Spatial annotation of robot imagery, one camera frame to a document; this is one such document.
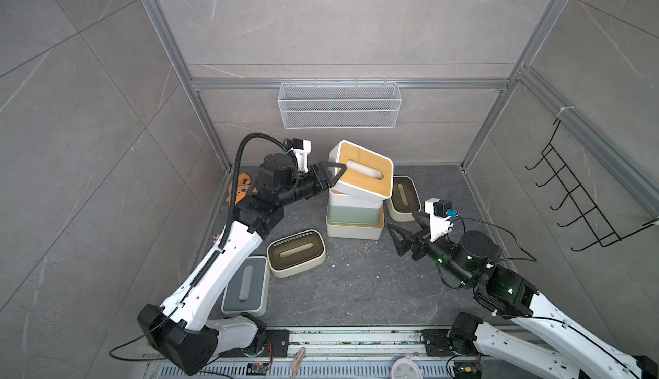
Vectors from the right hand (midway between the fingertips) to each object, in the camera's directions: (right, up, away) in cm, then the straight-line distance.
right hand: (404, 220), depth 63 cm
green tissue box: (-10, -2, +25) cm, 27 cm away
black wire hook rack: (+47, +3, +3) cm, 48 cm away
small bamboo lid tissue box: (-15, +4, +17) cm, 23 cm away
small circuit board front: (-40, -43, +7) cm, 59 cm away
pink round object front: (+2, -41, +6) cm, 42 cm away
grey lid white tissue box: (-45, -25, +15) cm, 53 cm away
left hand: (-15, +13, 0) cm, 20 cm away
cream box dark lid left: (-33, -15, +24) cm, 43 cm away
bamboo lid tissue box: (-8, +12, +9) cm, 17 cm away
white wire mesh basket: (-16, +41, +38) cm, 58 cm away
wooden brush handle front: (-28, -40, +7) cm, 50 cm away
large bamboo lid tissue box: (-10, -8, +30) cm, 32 cm away
